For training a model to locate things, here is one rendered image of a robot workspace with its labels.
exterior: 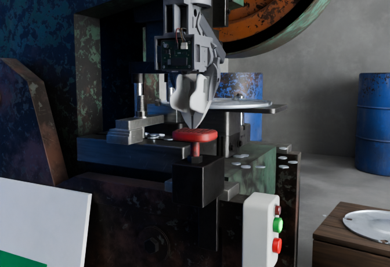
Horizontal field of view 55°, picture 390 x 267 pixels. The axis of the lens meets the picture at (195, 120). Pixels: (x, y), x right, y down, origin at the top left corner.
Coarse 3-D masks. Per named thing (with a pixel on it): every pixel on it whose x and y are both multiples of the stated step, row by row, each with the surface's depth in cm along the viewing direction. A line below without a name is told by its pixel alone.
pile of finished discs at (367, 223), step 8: (352, 216) 135; (360, 216) 135; (368, 216) 135; (376, 216) 135; (384, 216) 135; (344, 224) 127; (352, 224) 128; (360, 224) 128; (368, 224) 127; (376, 224) 126; (384, 224) 126; (360, 232) 121; (368, 232) 121; (376, 232) 121; (384, 232) 120; (376, 240) 114
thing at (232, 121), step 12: (252, 108) 87; (264, 108) 86; (276, 108) 87; (204, 120) 95; (216, 120) 93; (228, 120) 93; (228, 132) 93; (228, 144) 94; (240, 144) 99; (228, 156) 94
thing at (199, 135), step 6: (174, 132) 64; (180, 132) 63; (186, 132) 63; (192, 132) 62; (198, 132) 62; (204, 132) 62; (210, 132) 63; (216, 132) 65; (174, 138) 63; (180, 138) 63; (186, 138) 62; (192, 138) 62; (198, 138) 61; (204, 138) 61; (210, 138) 62; (192, 144) 64; (198, 144) 65; (192, 150) 65; (198, 150) 65
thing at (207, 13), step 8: (208, 16) 101; (152, 24) 96; (160, 24) 95; (152, 32) 96; (160, 32) 95; (216, 32) 99; (152, 40) 96; (152, 48) 97; (160, 48) 96; (152, 56) 97; (160, 56) 96
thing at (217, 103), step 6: (162, 102) 100; (168, 102) 102; (216, 102) 94; (222, 102) 94; (228, 102) 94; (234, 102) 95; (240, 102) 102; (246, 102) 102; (252, 102) 102; (258, 102) 102; (264, 102) 102; (270, 102) 98; (210, 108) 84; (216, 108) 84; (222, 108) 84; (228, 108) 84; (234, 108) 85; (240, 108) 85; (246, 108) 86
